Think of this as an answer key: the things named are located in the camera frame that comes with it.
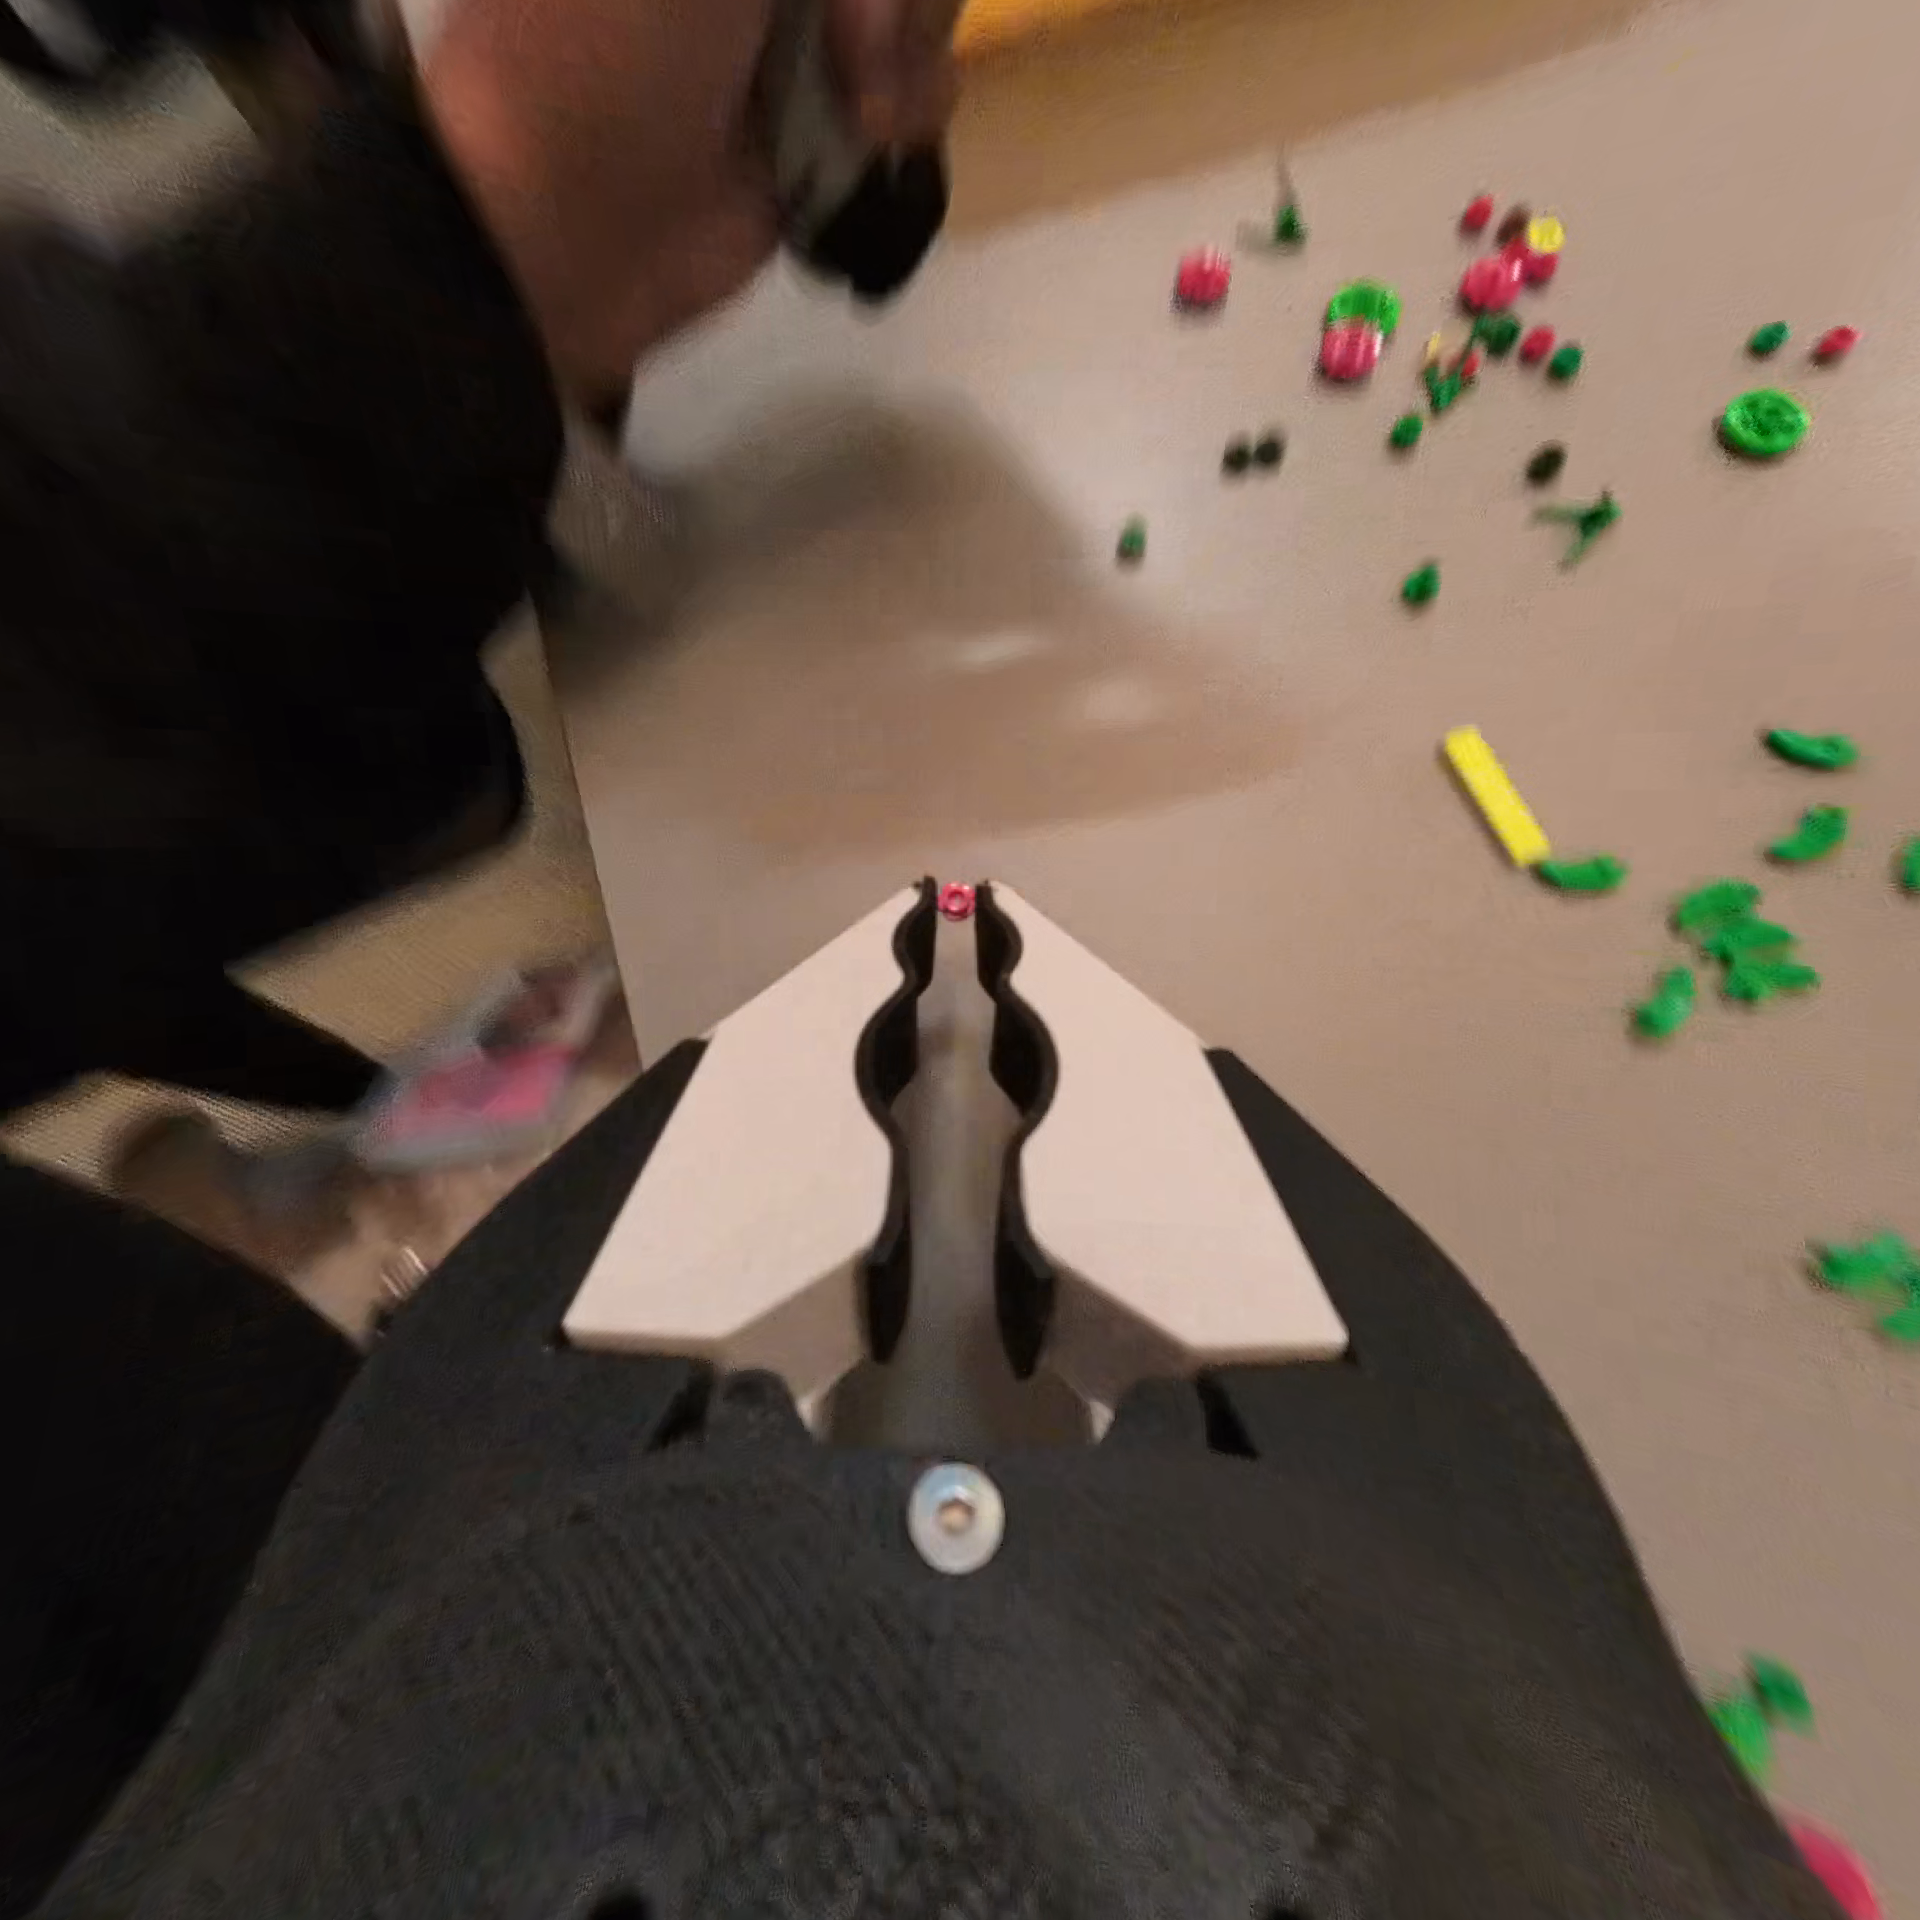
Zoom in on pink round piece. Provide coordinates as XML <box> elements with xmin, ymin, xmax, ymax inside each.
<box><xmin>1783</xmin><ymin>1807</ymin><xmax>1906</xmax><ymax>1920</ymax></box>

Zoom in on person's left hand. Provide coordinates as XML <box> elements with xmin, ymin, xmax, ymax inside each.
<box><xmin>427</xmin><ymin>0</ymin><xmax>963</xmax><ymax>394</ymax></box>

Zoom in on scattered green leaf pieces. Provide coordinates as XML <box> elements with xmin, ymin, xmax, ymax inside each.
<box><xmin>1536</xmin><ymin>723</ymin><xmax>1920</xmax><ymax>1045</ymax></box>

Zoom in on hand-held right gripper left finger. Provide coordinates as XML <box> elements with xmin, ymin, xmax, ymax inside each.
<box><xmin>562</xmin><ymin>881</ymin><xmax>936</xmax><ymax>1421</ymax></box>

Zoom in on yellow flat brick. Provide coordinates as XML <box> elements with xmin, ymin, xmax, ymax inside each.
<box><xmin>1440</xmin><ymin>723</ymin><xmax>1557</xmax><ymax>872</ymax></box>

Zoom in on person's left forearm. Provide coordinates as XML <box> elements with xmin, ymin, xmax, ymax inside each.
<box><xmin>0</xmin><ymin>0</ymin><xmax>568</xmax><ymax>1119</ymax></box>

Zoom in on person's black clothing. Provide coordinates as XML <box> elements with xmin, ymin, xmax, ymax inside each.
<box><xmin>0</xmin><ymin>1154</ymin><xmax>366</xmax><ymax>1905</ymax></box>

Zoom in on green plant piece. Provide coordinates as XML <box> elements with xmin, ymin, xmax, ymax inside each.
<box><xmin>1417</xmin><ymin>306</ymin><xmax>1522</xmax><ymax>415</ymax></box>
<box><xmin>1802</xmin><ymin>1230</ymin><xmax>1920</xmax><ymax>1346</ymax></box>
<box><xmin>1707</xmin><ymin>1651</ymin><xmax>1815</xmax><ymax>1786</ymax></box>

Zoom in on green round gear piece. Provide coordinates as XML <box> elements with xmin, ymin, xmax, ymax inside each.
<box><xmin>1715</xmin><ymin>385</ymin><xmax>1815</xmax><ymax>462</ymax></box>

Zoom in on pink object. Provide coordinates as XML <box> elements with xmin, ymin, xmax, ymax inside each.
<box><xmin>355</xmin><ymin>971</ymin><xmax>608</xmax><ymax>1174</ymax></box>

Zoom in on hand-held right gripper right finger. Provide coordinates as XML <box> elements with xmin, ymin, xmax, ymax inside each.
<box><xmin>976</xmin><ymin>879</ymin><xmax>1353</xmax><ymax>1445</ymax></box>

